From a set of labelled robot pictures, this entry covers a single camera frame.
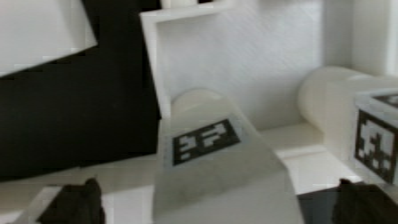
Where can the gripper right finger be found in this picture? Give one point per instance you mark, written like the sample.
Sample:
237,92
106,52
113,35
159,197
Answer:
365,206

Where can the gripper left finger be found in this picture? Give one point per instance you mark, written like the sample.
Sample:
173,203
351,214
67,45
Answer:
67,205

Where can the white chair leg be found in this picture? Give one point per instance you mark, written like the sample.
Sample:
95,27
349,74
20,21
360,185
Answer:
349,105
223,182

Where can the white chair seat block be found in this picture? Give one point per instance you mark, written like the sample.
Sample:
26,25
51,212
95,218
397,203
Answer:
243,46

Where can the white long side rail back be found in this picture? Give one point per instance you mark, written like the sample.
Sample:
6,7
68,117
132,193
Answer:
45,32

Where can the white front fence rail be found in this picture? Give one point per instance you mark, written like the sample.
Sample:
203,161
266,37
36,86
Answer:
127,182

